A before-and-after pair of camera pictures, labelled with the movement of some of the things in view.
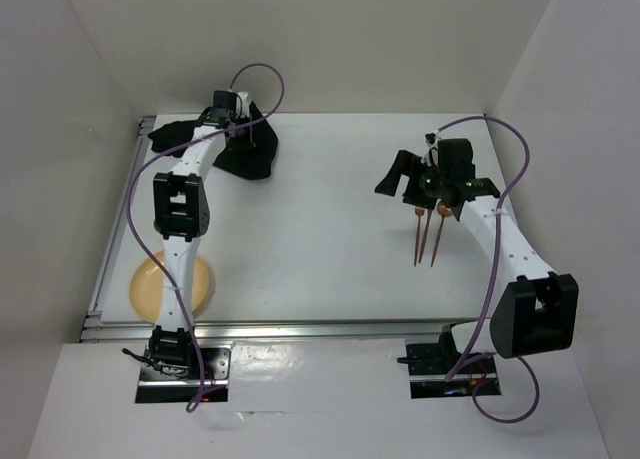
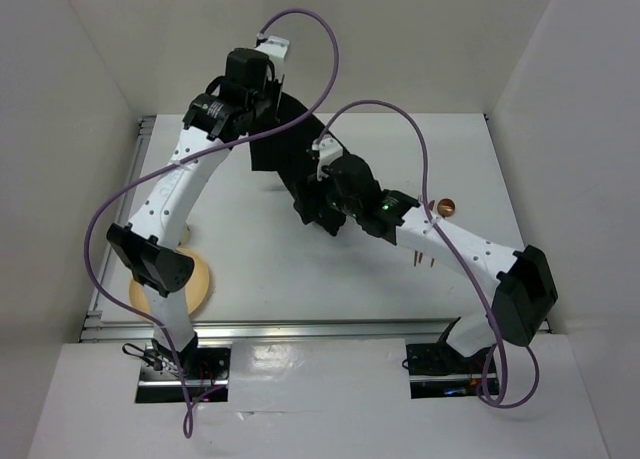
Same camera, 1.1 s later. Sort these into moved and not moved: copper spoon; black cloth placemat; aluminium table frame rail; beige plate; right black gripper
Moved: black cloth placemat; right black gripper
Not moved: aluminium table frame rail; beige plate; copper spoon
